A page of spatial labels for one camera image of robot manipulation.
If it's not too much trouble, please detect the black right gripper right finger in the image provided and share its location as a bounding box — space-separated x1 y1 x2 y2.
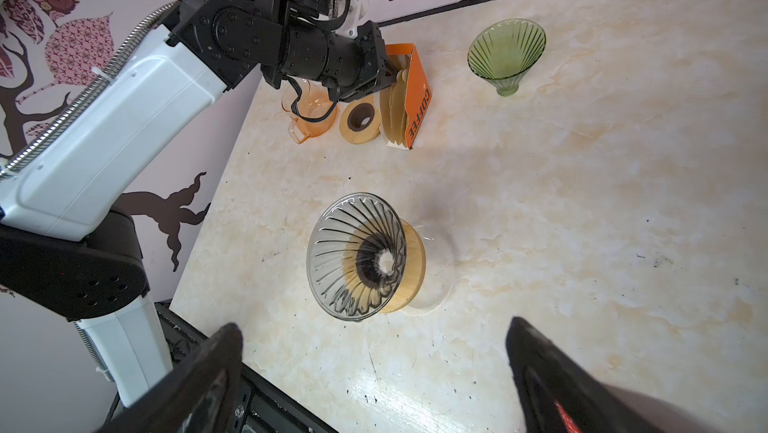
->
505 317 659 432

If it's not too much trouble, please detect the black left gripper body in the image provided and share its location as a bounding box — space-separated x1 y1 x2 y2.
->
255 0 397 103

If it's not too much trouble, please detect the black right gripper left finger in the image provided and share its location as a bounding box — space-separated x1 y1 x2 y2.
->
100 323 243 433

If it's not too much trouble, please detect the orange glass pitcher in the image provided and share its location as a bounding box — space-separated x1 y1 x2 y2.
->
281 79 339 144

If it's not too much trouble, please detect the wooden ring dripper stand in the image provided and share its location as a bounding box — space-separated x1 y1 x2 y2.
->
339 95 381 145

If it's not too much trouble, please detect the clear glass server jug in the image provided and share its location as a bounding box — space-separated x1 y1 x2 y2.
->
404 223 455 316

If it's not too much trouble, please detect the wooden ring dripper holder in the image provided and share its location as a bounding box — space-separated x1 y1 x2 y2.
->
381 220 426 314

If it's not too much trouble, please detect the green glass dripper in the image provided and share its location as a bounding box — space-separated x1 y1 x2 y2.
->
467 18 547 97

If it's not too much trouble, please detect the clear glass dripper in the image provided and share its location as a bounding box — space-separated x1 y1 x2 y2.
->
306 192 407 322

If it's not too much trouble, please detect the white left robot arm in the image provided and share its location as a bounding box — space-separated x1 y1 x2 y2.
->
1 0 395 407

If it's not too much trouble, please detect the orange coffee filter box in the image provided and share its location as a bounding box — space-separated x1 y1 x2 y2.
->
380 43 433 150

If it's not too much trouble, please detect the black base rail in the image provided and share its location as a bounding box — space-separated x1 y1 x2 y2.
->
87 299 332 432

